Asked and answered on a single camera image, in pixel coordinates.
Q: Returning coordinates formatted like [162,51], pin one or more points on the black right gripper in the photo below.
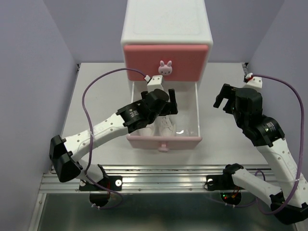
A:
[227,91]

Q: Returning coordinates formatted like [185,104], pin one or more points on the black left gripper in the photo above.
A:
[170,108]

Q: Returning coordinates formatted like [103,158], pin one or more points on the white sneaker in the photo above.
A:
[149,130]
[166,126]

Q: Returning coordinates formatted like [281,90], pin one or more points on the light pink drawer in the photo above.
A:
[187,122]

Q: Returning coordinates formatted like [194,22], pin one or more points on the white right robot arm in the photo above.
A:
[289,200]

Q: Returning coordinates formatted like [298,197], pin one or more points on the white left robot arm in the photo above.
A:
[66,154]

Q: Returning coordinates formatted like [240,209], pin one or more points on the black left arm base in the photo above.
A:
[111,182]

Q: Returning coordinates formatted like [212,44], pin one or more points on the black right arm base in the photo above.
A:
[219,182]

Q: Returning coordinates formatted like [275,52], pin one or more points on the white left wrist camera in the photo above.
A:
[154,82]

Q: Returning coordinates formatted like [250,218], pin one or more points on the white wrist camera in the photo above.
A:
[253,82]
[154,82]

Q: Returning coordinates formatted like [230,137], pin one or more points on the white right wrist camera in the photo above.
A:
[253,82]

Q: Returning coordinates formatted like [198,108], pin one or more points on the aluminium mounting rail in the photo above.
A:
[153,179]

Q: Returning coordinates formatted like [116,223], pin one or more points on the white shoe cabinet frame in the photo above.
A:
[166,22]

